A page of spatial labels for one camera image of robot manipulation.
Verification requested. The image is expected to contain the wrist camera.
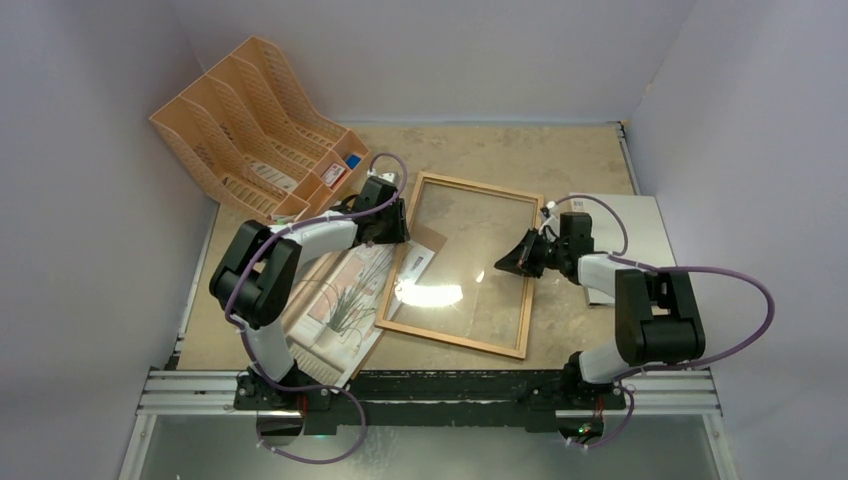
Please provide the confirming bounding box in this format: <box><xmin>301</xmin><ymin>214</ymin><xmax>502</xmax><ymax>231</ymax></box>
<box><xmin>539</xmin><ymin>201</ymin><xmax>559</xmax><ymax>231</ymax></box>
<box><xmin>367</xmin><ymin>169</ymin><xmax>401</xmax><ymax>189</ymax></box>

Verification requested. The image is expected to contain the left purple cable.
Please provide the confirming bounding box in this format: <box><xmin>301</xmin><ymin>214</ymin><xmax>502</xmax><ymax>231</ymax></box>
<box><xmin>223</xmin><ymin>151</ymin><xmax>409</xmax><ymax>392</ymax></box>

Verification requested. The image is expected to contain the brown wooden picture frame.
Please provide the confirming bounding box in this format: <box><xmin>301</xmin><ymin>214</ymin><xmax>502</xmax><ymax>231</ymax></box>
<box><xmin>375</xmin><ymin>171</ymin><xmax>546</xmax><ymax>361</ymax></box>

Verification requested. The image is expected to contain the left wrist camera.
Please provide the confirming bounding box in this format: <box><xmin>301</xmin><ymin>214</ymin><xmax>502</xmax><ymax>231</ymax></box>
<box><xmin>367</xmin><ymin>169</ymin><xmax>401</xmax><ymax>189</ymax></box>

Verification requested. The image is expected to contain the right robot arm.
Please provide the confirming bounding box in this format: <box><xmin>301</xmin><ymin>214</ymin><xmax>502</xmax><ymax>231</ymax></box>
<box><xmin>494</xmin><ymin>213</ymin><xmax>706</xmax><ymax>407</ymax></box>

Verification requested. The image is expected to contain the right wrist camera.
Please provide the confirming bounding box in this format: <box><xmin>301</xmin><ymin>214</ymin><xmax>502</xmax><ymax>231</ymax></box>
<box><xmin>539</xmin><ymin>201</ymin><xmax>559</xmax><ymax>231</ymax></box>

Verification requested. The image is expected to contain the plant window photo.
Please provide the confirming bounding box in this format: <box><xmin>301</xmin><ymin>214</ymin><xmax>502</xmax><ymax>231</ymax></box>
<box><xmin>278</xmin><ymin>241</ymin><xmax>437</xmax><ymax>389</ymax></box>

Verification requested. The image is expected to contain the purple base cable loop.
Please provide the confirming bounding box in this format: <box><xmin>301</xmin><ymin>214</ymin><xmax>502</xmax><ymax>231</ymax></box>
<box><xmin>255</xmin><ymin>385</ymin><xmax>368</xmax><ymax>466</ymax></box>

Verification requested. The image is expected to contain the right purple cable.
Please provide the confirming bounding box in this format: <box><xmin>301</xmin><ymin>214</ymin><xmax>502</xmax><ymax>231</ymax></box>
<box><xmin>549</xmin><ymin>193</ymin><xmax>776</xmax><ymax>452</ymax></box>

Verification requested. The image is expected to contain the blue small box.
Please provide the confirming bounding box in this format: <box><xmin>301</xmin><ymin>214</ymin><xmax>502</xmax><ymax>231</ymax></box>
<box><xmin>345</xmin><ymin>154</ymin><xmax>362</xmax><ymax>169</ymax></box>

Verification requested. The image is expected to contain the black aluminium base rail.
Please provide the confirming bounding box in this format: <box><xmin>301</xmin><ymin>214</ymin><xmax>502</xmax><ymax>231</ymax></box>
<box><xmin>136</xmin><ymin>370</ymin><xmax>721</xmax><ymax>436</ymax></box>

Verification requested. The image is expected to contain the brown backing board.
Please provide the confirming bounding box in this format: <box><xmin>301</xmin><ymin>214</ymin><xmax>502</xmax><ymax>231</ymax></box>
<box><xmin>278</xmin><ymin>221</ymin><xmax>449</xmax><ymax>392</ymax></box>

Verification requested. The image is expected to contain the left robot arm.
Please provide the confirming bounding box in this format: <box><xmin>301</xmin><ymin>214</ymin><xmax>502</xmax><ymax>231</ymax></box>
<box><xmin>209</xmin><ymin>176</ymin><xmax>410</xmax><ymax>409</ymax></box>

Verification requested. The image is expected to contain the orange plastic file organizer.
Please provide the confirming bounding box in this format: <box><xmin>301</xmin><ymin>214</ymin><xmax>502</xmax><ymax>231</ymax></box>
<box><xmin>149</xmin><ymin>36</ymin><xmax>371</xmax><ymax>223</ymax></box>

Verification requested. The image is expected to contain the red white small box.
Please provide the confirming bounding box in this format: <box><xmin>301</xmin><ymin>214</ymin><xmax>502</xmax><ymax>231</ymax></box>
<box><xmin>321</xmin><ymin>163</ymin><xmax>347</xmax><ymax>188</ymax></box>

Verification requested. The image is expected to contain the white panel sheet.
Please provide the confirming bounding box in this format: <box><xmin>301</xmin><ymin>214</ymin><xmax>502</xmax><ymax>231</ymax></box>
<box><xmin>566</xmin><ymin>193</ymin><xmax>676</xmax><ymax>267</ymax></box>

